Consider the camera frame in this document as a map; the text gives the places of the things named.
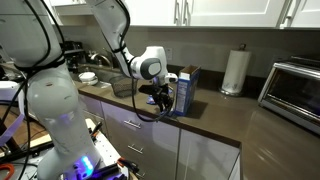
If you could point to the blue sachet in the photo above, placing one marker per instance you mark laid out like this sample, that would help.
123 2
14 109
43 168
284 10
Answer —
171 113
150 100

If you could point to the white lower cabinet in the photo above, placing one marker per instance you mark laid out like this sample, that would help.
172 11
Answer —
163 151

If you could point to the chrome sink faucet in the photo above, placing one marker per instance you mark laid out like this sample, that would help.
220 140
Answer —
101 59

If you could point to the white upper cabinets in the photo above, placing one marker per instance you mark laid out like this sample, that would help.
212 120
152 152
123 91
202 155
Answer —
279 14

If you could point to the white bowl in sink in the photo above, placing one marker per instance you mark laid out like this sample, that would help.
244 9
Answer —
88 78

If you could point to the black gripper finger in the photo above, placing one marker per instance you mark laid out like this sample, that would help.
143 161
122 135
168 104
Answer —
161 106
169 104

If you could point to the white paper towel roll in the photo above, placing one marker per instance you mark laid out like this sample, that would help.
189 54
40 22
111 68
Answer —
236 70

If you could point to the robot base table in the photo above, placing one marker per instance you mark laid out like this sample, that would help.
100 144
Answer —
77 158

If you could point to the black wire mesh basket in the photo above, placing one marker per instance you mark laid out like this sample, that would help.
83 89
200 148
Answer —
123 86

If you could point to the blue cardboard food box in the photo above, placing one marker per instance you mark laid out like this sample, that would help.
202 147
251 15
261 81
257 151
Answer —
187 82

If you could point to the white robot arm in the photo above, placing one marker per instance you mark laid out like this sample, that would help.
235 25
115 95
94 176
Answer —
29 40

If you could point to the cluttered dish rack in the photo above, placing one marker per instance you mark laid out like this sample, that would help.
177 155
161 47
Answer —
74 54

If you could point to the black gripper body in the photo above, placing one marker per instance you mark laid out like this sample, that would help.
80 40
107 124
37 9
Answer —
160 94

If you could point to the silver toaster oven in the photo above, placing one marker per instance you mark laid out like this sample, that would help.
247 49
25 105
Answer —
292 90

